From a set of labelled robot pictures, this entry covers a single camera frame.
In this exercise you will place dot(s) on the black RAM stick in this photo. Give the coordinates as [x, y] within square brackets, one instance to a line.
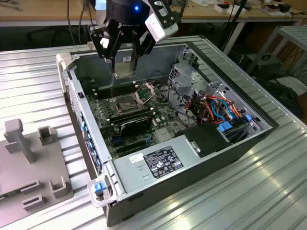
[129, 113]
[132, 118]

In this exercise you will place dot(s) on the black mesh bin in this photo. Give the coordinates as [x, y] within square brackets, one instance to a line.
[283, 95]

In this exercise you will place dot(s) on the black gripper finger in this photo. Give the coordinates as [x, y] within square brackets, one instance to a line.
[135, 48]
[97, 40]

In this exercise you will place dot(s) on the blue case latch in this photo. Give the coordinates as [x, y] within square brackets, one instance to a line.
[99, 188]

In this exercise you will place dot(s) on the grey parts rack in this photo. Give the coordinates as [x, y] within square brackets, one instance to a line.
[14, 167]

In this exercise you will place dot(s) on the blue disk carrier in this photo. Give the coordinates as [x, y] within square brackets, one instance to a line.
[225, 127]

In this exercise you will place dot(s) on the black plastic shroud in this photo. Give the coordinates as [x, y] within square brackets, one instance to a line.
[206, 139]

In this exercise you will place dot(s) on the silver power supply unit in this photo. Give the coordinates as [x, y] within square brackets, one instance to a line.
[129, 172]

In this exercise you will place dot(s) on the long wooden desk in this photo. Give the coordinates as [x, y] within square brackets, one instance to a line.
[48, 12]

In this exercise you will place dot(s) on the open dark PC case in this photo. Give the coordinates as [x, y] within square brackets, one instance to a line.
[192, 182]

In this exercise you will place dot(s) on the black RAM slot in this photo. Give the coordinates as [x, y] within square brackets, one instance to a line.
[124, 92]
[124, 85]

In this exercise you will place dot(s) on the white and black box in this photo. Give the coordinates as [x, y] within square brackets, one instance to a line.
[226, 8]

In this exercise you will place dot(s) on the white wrist camera on bracket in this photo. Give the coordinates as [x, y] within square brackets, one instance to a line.
[156, 26]

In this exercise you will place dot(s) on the grey metal shelf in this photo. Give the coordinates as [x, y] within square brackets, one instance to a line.
[295, 32]

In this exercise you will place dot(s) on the silver CPU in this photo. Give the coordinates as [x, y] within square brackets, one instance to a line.
[123, 71]

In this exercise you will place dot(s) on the brown cardboard box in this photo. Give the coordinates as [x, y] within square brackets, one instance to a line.
[273, 9]

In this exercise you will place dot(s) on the silver chipset heatsink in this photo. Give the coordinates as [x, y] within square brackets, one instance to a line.
[163, 136]

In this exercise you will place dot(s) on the black expansion slot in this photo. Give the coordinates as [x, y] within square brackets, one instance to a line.
[133, 149]
[130, 144]

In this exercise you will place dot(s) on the black graphics card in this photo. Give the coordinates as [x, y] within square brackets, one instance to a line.
[134, 125]

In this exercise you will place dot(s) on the CPU socket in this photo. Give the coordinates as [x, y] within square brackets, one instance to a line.
[126, 105]

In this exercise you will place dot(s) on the green motherboard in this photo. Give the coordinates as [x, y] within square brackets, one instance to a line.
[165, 117]

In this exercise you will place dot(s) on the silver metal drive cage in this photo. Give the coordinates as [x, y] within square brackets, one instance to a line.
[182, 81]

